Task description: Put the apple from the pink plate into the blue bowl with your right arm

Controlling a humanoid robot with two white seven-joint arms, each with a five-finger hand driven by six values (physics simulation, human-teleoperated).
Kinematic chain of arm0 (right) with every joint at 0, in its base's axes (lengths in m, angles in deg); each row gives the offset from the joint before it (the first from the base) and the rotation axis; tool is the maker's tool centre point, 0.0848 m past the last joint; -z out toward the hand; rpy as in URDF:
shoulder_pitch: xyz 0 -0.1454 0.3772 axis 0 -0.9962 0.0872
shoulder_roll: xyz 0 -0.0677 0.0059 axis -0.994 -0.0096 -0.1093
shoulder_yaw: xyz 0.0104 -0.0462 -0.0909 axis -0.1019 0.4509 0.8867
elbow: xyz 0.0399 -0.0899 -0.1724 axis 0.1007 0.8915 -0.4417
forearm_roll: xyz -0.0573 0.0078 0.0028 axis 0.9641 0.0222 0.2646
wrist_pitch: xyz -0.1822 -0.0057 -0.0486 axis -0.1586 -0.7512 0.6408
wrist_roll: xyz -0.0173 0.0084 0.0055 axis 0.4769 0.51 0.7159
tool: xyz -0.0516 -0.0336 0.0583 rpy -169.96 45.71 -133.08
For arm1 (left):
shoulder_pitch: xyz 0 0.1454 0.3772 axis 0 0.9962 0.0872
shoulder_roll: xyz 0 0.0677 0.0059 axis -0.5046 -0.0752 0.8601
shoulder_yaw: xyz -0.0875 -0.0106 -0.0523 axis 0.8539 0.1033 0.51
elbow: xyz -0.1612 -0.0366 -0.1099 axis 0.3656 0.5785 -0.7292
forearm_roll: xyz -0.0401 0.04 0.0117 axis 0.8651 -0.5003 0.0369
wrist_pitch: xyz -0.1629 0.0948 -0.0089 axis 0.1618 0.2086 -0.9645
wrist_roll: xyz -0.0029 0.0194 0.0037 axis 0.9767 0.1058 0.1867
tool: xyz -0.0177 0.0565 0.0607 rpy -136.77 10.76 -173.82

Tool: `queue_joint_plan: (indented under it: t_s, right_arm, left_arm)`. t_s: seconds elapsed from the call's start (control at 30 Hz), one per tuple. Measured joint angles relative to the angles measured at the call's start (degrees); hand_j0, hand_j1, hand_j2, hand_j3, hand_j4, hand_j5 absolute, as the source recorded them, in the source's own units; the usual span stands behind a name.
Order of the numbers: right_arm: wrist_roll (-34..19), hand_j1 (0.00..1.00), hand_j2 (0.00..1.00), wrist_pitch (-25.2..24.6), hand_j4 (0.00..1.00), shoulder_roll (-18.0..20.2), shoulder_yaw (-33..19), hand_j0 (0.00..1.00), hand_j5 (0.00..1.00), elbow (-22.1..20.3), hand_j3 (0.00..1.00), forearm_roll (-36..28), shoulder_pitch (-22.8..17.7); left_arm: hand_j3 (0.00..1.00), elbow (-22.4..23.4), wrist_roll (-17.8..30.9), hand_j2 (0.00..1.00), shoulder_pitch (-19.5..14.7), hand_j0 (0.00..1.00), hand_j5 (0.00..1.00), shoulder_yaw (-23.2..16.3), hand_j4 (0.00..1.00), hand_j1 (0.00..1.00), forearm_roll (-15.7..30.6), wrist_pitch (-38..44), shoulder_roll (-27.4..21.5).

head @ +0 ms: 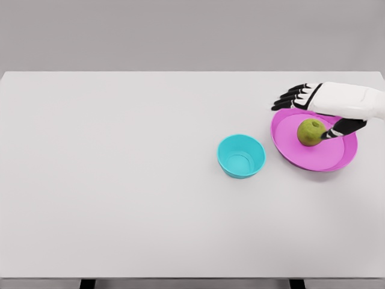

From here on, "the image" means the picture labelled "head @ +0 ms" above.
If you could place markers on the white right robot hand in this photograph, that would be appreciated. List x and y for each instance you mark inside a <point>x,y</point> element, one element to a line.
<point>334,99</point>

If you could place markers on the green apple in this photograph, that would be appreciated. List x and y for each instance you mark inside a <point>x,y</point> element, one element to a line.
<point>309,132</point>

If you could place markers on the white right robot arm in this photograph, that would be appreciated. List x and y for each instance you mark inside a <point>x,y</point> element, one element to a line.
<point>376,103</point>

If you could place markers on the pink plate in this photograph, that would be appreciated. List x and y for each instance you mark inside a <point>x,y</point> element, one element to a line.
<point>316,153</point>

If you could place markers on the blue bowl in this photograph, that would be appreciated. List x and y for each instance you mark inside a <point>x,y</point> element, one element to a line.
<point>241,156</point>

